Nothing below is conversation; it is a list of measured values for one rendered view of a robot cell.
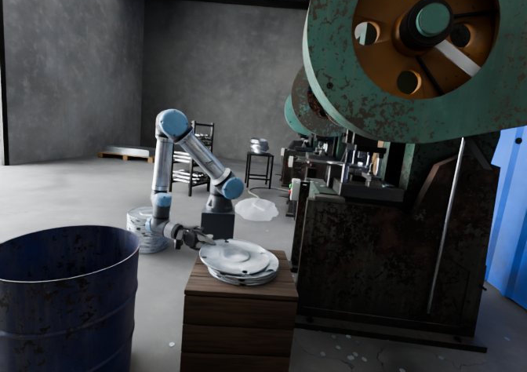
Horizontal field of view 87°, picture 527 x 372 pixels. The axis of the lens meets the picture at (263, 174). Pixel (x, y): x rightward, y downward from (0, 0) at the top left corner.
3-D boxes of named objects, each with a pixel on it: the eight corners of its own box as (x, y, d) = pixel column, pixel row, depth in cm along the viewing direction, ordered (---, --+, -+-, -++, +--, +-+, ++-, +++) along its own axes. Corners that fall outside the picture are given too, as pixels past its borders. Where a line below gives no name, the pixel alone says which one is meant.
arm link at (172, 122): (239, 183, 155) (169, 103, 131) (250, 189, 142) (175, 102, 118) (223, 198, 152) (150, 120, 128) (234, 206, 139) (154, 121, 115)
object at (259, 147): (245, 187, 440) (250, 137, 428) (244, 182, 485) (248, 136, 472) (270, 189, 447) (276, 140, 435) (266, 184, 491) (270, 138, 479)
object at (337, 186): (339, 195, 132) (340, 183, 131) (324, 180, 177) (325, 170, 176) (403, 202, 131) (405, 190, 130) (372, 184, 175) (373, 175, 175)
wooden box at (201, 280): (178, 378, 100) (183, 289, 95) (197, 311, 138) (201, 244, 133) (287, 382, 103) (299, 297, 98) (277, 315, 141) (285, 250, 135)
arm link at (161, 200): (153, 190, 135) (150, 212, 136) (155, 195, 125) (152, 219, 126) (169, 191, 138) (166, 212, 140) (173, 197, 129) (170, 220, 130)
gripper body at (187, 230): (205, 227, 130) (183, 220, 133) (195, 233, 122) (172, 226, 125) (204, 242, 131) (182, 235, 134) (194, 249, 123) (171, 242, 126)
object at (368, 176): (368, 187, 128) (372, 165, 127) (357, 180, 145) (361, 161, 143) (381, 188, 128) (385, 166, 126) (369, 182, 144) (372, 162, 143)
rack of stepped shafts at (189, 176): (192, 197, 350) (198, 121, 336) (165, 191, 367) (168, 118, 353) (212, 191, 389) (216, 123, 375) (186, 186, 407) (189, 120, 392)
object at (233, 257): (281, 271, 108) (281, 269, 108) (207, 278, 97) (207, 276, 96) (254, 238, 134) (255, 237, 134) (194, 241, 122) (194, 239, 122)
